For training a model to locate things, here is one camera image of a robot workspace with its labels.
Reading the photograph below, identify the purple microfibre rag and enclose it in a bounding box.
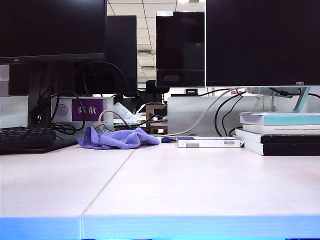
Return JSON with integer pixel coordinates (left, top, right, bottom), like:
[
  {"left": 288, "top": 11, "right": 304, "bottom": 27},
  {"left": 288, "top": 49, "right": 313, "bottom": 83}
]
[{"left": 77, "top": 125, "right": 160, "bottom": 151}]

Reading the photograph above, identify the small wooden shelf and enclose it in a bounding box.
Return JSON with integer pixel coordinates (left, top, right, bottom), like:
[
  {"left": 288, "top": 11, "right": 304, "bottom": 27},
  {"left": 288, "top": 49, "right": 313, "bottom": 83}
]
[{"left": 145, "top": 104, "right": 169, "bottom": 134}]

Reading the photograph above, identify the grey desk partition panel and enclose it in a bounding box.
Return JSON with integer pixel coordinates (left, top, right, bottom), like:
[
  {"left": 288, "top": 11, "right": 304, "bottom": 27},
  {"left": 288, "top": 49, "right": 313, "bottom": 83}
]
[{"left": 166, "top": 95, "right": 320, "bottom": 138}]

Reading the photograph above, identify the black office chair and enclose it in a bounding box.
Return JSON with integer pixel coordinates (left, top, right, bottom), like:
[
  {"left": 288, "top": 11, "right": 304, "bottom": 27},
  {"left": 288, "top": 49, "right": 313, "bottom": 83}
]
[{"left": 145, "top": 79, "right": 164, "bottom": 101}]

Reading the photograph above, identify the white tube with teal print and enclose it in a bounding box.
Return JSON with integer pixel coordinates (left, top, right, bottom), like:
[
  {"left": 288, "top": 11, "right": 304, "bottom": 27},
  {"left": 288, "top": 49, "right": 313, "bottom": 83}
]
[{"left": 112, "top": 102, "right": 138, "bottom": 121}]

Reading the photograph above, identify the flat white and blue box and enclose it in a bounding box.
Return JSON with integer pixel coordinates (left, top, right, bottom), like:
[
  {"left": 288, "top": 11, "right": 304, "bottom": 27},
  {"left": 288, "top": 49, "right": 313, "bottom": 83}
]
[{"left": 176, "top": 135, "right": 245, "bottom": 149}]

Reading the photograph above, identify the white box with purple label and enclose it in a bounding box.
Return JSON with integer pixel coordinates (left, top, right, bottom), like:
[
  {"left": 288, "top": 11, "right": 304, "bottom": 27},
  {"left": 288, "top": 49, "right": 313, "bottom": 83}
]
[{"left": 50, "top": 96, "right": 115, "bottom": 133}]

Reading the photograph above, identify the dark background monitor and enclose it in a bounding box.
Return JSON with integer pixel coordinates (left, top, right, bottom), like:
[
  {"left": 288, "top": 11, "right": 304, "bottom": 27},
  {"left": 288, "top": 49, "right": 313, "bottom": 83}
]
[{"left": 104, "top": 15, "right": 138, "bottom": 95}]

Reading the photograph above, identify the black AOC monitor rear side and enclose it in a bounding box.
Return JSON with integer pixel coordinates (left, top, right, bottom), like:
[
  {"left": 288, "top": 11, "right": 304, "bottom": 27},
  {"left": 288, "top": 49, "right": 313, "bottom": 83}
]
[{"left": 155, "top": 10, "right": 206, "bottom": 88}]

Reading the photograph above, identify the white book with printed spine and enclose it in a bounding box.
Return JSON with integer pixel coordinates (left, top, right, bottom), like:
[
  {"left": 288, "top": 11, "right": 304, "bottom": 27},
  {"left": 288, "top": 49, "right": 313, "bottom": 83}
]
[{"left": 241, "top": 124, "right": 320, "bottom": 136}]

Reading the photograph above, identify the dark grey monitor stand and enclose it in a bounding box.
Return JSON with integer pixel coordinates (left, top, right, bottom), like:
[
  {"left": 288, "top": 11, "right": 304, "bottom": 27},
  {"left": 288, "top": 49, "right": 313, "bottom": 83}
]
[{"left": 0, "top": 61, "right": 79, "bottom": 154}]

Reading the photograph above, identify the teal and white book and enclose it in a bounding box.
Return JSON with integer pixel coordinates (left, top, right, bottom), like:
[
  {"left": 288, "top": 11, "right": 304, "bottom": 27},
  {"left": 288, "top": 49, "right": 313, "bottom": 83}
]
[{"left": 239, "top": 111, "right": 320, "bottom": 127}]

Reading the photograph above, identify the black book white cover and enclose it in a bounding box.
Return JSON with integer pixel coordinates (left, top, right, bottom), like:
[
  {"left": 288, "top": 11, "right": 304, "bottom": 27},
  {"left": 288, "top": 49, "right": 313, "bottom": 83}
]
[
  {"left": 234, "top": 128, "right": 320, "bottom": 145},
  {"left": 242, "top": 139, "right": 320, "bottom": 156}
]

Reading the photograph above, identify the black keyboard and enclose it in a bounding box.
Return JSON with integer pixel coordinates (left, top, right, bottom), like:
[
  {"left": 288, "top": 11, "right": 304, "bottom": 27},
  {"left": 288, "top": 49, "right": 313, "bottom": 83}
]
[{"left": 0, "top": 126, "right": 57, "bottom": 151}]

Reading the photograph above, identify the white and teal monitor stand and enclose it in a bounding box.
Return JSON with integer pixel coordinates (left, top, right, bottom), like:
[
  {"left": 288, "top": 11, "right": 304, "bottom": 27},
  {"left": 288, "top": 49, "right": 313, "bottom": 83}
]
[{"left": 245, "top": 86, "right": 314, "bottom": 114}]

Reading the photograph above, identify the large black computer monitor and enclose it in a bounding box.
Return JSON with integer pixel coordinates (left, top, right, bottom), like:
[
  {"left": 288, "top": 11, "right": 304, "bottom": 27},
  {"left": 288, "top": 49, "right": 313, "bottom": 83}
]
[{"left": 0, "top": 0, "right": 108, "bottom": 65}]

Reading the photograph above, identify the long white cable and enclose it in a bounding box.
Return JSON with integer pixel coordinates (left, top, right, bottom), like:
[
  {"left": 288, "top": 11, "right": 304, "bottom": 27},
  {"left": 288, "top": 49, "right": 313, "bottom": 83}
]
[{"left": 149, "top": 87, "right": 242, "bottom": 139}]

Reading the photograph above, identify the black cable on partition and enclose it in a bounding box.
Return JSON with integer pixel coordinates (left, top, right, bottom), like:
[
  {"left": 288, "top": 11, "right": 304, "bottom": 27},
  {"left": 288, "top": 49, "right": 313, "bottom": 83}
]
[{"left": 214, "top": 92, "right": 247, "bottom": 137}]

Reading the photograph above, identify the white looped cable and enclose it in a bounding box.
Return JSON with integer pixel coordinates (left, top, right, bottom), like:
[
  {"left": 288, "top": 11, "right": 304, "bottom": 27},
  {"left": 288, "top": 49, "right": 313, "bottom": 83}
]
[{"left": 98, "top": 109, "right": 131, "bottom": 134}]

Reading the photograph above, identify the black looped cable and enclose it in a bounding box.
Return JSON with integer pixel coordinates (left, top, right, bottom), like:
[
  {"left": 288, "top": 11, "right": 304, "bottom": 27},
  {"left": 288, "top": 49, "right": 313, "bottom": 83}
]
[{"left": 50, "top": 90, "right": 86, "bottom": 136}]

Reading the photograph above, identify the black AOC monitor white frame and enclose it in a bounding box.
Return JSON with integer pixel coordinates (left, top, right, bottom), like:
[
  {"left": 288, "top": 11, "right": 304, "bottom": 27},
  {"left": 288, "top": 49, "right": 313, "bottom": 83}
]
[{"left": 205, "top": 0, "right": 320, "bottom": 88}]

